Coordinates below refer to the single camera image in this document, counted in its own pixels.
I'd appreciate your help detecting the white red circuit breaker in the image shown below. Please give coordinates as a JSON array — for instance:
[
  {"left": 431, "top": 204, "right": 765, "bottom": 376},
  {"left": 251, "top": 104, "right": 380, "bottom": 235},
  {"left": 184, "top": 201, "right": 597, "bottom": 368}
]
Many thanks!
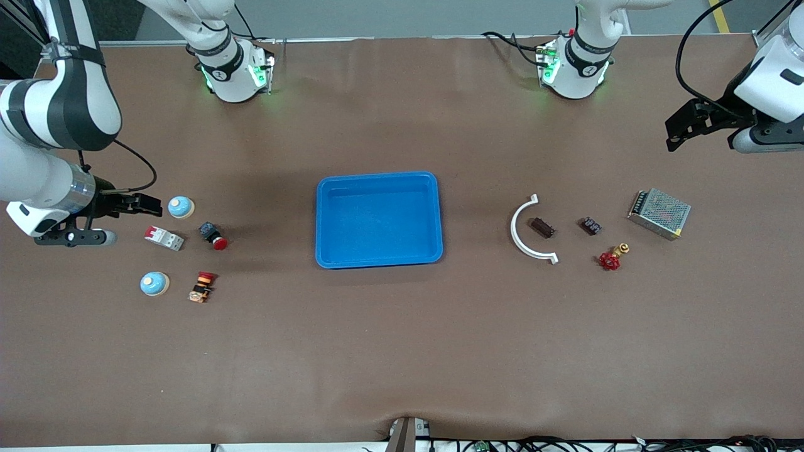
[{"left": 144, "top": 225, "right": 185, "bottom": 252}]

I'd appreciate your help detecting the red emergency stop button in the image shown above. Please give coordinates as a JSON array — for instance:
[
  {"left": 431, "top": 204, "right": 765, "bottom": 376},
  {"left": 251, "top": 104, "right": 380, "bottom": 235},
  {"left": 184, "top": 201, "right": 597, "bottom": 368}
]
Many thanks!
[{"left": 198, "top": 222, "right": 229, "bottom": 251}]

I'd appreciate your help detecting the metal mesh power supply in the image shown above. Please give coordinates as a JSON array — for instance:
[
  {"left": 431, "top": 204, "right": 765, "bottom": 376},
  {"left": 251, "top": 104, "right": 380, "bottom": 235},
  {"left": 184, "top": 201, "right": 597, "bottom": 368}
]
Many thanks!
[{"left": 627, "top": 188, "right": 692, "bottom": 241}]

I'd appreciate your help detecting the blue plastic tray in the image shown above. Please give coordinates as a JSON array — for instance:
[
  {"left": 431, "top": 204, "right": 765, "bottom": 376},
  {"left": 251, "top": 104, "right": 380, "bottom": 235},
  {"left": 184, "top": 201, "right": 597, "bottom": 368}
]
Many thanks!
[{"left": 315, "top": 171, "right": 444, "bottom": 270}]

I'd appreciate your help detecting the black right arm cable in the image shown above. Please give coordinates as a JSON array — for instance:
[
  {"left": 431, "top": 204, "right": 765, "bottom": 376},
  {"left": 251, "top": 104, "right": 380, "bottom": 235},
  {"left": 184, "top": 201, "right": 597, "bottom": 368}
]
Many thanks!
[{"left": 75, "top": 138, "right": 158, "bottom": 192}]

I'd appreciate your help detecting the aluminium frame post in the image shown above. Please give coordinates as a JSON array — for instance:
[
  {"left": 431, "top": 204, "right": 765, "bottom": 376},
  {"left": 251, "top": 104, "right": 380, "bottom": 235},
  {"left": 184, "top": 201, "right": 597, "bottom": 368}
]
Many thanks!
[{"left": 754, "top": 0, "right": 804, "bottom": 48}]

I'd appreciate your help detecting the red orange selector switch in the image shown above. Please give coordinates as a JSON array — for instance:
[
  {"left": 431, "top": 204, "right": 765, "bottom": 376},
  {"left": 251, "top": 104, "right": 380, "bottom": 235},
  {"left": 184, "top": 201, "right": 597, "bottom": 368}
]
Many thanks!
[{"left": 188, "top": 271, "right": 215, "bottom": 304}]

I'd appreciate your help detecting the brass valve red handle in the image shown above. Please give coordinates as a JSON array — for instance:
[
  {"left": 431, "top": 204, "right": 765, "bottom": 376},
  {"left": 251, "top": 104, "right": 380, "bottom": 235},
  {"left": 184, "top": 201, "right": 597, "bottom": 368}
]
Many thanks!
[{"left": 597, "top": 242, "right": 631, "bottom": 272}]

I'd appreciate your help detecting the black arm base cable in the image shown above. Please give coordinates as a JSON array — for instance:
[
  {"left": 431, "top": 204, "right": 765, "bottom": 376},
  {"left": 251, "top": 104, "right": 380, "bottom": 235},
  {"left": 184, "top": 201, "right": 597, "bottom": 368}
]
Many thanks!
[{"left": 481, "top": 30, "right": 547, "bottom": 67}]

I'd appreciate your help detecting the white half-ring pipe clamp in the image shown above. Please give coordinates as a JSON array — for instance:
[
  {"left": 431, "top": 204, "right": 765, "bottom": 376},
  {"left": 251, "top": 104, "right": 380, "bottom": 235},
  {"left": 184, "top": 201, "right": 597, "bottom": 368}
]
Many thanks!
[{"left": 509, "top": 193, "right": 560, "bottom": 265}]

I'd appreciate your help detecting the metal table edge bracket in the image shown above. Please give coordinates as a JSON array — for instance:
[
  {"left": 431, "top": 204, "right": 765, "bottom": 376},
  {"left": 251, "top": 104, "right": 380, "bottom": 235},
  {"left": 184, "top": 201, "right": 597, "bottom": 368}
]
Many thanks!
[{"left": 384, "top": 416, "right": 433, "bottom": 452}]

